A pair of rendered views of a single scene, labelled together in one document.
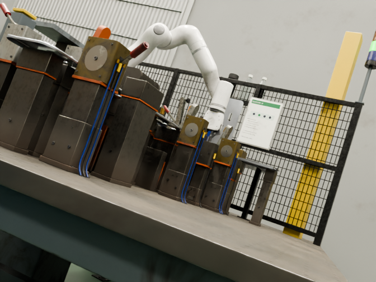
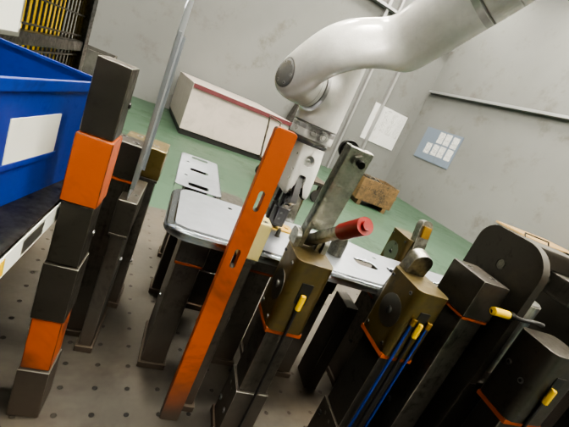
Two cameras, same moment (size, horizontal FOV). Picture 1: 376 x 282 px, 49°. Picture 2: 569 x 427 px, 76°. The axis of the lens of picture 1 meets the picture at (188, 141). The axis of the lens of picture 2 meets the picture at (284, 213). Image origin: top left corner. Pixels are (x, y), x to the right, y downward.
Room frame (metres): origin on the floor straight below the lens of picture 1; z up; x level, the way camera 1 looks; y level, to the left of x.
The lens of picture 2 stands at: (2.61, 0.40, 1.23)
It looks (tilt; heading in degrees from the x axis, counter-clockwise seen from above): 16 degrees down; 223
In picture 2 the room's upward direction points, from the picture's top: 24 degrees clockwise
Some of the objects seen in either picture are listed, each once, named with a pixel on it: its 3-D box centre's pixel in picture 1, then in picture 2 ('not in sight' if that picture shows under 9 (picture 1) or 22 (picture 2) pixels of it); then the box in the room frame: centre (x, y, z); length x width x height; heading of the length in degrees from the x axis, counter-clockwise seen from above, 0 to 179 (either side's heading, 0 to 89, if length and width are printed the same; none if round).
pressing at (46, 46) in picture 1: (151, 114); (464, 294); (1.69, 0.18, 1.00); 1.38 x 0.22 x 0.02; 152
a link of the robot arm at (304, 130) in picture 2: (216, 108); (312, 133); (2.10, -0.09, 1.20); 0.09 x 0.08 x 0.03; 62
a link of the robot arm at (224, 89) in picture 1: (222, 94); (328, 90); (2.11, -0.09, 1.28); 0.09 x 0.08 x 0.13; 179
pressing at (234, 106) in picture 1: (225, 126); (164, 91); (2.35, -0.18, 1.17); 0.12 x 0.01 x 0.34; 62
